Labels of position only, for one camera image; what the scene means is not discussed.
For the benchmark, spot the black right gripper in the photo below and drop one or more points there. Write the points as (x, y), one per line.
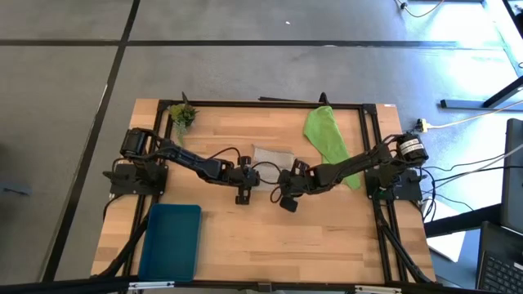
(297, 183)

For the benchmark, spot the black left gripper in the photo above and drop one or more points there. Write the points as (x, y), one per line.
(244, 178)

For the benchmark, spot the grey waffle towel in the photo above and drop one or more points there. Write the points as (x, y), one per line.
(271, 155)

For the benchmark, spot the green microfiber towel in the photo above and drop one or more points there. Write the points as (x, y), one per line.
(327, 130)

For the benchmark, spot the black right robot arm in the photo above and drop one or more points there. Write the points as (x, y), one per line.
(355, 163)

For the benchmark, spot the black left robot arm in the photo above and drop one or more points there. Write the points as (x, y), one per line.
(192, 161)

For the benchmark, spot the teal plastic basket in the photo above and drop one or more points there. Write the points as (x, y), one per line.
(169, 245)

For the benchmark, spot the small potted artificial plant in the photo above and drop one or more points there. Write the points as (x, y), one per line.
(182, 114)

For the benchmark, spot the black table clamp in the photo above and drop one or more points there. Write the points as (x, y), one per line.
(185, 98)
(323, 98)

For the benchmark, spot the yellow power plug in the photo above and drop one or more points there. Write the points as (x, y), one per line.
(423, 124)

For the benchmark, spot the white paper sheet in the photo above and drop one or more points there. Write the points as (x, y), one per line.
(449, 245)

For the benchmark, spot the black floor beam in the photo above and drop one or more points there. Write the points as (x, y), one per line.
(461, 222)

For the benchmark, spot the black desk foot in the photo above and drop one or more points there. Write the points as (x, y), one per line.
(470, 104)

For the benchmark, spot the dark monitor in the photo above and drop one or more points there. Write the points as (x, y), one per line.
(512, 175)

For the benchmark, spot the black laptop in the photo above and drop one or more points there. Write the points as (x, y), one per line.
(502, 269)

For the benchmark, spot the black aluminium table frame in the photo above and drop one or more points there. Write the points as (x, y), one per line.
(229, 105)

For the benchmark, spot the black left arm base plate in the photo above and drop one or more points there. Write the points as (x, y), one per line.
(135, 185)

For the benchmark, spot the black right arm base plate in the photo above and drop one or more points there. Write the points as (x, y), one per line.
(408, 190)

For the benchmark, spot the silver aluminium bracket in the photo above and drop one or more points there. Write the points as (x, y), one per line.
(151, 285)
(378, 289)

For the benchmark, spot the black front rail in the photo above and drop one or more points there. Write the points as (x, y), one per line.
(61, 286)

